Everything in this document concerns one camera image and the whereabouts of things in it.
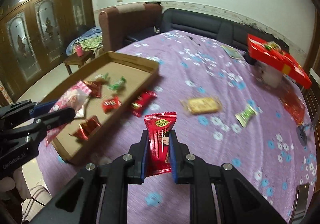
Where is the pink snack packet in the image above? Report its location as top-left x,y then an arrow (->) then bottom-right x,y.
45,80 -> 92,148

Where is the person's left hand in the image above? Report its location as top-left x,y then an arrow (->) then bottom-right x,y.
7,167 -> 32,201

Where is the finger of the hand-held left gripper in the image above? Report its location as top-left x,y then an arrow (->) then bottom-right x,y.
4,107 -> 77,138
0,99 -> 62,125

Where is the white plastic container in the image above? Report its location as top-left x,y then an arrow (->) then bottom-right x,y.
257,63 -> 284,88

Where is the red plastic bag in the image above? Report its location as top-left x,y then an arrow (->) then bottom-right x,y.
280,87 -> 309,126

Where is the wooden wardrobe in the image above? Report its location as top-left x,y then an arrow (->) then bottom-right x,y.
0,0 -> 95,105

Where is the cardboard tray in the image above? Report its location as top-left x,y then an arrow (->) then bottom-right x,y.
40,51 -> 160,166

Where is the red gift box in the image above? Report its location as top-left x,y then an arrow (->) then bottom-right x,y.
247,34 -> 312,89

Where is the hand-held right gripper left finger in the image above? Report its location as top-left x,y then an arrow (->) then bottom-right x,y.
30,130 -> 150,224

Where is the green striped snack packet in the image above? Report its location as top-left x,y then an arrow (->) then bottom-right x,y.
235,100 -> 258,128

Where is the red emblem snack packet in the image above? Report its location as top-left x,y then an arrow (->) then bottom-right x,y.
144,112 -> 177,177
130,90 -> 158,118

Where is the purple floral tablecloth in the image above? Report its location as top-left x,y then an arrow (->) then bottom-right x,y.
37,30 -> 318,224

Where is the wooden side table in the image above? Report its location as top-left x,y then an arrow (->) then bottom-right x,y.
64,51 -> 94,75

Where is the dark red triangular packet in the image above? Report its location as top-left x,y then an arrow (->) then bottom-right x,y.
84,80 -> 103,98

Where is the green candy packet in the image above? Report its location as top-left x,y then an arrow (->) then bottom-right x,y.
107,76 -> 127,91

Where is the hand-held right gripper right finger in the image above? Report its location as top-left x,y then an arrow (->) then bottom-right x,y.
169,131 -> 288,224

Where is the brown armchair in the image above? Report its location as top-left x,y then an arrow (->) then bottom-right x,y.
99,3 -> 163,52

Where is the striped cloth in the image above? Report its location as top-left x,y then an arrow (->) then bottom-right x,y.
21,184 -> 53,224

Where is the black cable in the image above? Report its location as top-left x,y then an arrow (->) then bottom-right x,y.
25,195 -> 48,207

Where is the yellow biscuit packet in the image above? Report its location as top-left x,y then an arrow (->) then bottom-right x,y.
180,97 -> 223,115

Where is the grey phone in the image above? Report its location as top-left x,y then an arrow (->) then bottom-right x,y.
290,183 -> 310,223

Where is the brown foil snack packet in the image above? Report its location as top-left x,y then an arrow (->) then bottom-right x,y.
69,115 -> 102,141

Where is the green flat pouch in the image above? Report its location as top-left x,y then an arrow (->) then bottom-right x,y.
221,45 -> 244,60

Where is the black sofa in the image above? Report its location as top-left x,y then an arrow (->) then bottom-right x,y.
125,8 -> 288,56

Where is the patterned bedding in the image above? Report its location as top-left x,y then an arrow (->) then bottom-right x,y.
65,27 -> 104,56

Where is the red cartoon candy packet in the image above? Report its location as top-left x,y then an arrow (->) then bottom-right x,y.
102,96 -> 122,113

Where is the clear green puffed snack packet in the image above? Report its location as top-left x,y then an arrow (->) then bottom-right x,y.
94,73 -> 110,82

